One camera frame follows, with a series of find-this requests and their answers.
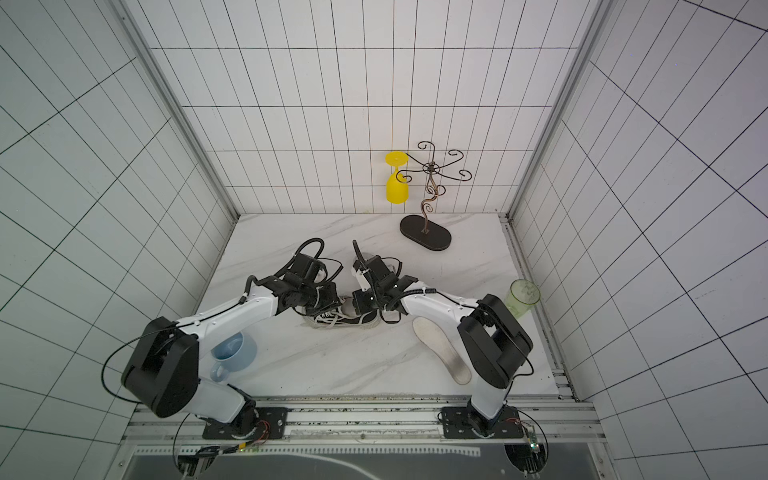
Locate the black white sneaker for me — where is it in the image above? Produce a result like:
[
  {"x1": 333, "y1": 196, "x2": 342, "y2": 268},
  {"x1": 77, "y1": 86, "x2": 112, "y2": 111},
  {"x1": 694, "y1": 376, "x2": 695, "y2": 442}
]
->
[{"x1": 298, "y1": 297, "x2": 380, "y2": 329}]

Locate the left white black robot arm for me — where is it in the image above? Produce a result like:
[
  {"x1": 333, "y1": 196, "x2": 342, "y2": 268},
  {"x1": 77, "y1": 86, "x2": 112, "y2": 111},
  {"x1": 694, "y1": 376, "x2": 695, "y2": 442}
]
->
[{"x1": 121, "y1": 253, "x2": 340, "y2": 424}]

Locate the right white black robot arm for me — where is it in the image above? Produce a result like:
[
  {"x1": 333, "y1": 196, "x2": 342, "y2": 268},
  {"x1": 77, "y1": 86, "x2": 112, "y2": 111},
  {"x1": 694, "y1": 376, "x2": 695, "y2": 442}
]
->
[{"x1": 353, "y1": 255, "x2": 533, "y2": 422}]

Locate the right white insole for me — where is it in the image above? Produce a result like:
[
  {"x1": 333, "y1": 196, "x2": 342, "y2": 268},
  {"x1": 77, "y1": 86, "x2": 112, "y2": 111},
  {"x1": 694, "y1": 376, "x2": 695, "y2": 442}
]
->
[{"x1": 412, "y1": 317, "x2": 472, "y2": 385}]

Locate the black metal glass rack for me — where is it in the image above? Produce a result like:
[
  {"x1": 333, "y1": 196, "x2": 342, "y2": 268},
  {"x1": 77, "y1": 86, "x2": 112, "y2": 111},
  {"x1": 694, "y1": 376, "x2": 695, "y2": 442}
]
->
[{"x1": 399, "y1": 140, "x2": 473, "y2": 251}]

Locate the light blue ceramic mug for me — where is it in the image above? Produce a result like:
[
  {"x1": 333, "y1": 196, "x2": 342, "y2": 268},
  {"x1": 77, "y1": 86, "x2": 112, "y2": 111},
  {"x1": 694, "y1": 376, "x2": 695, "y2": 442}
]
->
[{"x1": 210, "y1": 332, "x2": 257, "y2": 383}]

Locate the yellow plastic wine glass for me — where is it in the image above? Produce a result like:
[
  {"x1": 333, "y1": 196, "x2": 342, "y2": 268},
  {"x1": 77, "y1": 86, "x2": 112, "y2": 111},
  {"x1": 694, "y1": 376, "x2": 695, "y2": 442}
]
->
[{"x1": 385, "y1": 151, "x2": 409, "y2": 205}]

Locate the green transparent plastic cup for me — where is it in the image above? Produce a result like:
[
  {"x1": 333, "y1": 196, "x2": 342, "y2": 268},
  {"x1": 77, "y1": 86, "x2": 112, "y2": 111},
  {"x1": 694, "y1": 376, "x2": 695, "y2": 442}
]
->
[{"x1": 503, "y1": 278, "x2": 541, "y2": 319}]

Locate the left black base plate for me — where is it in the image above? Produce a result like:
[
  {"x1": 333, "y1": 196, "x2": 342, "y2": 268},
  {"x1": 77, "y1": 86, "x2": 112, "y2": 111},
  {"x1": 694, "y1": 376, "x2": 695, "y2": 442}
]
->
[{"x1": 202, "y1": 406, "x2": 289, "y2": 442}]

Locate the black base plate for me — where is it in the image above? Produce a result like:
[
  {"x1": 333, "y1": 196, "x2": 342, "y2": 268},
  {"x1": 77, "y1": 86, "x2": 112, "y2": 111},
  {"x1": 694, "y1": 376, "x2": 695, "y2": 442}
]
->
[
  {"x1": 437, "y1": 406, "x2": 526, "y2": 440},
  {"x1": 202, "y1": 406, "x2": 289, "y2": 442}
]

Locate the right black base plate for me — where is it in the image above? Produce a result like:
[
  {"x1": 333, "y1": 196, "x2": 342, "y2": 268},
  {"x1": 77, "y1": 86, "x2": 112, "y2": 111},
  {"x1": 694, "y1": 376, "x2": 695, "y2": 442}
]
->
[{"x1": 437, "y1": 406, "x2": 526, "y2": 440}]

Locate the aluminium rail frame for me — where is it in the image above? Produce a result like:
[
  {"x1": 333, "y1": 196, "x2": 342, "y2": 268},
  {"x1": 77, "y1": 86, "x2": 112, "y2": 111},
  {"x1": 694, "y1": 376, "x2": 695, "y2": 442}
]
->
[{"x1": 124, "y1": 371, "x2": 606, "y2": 456}]

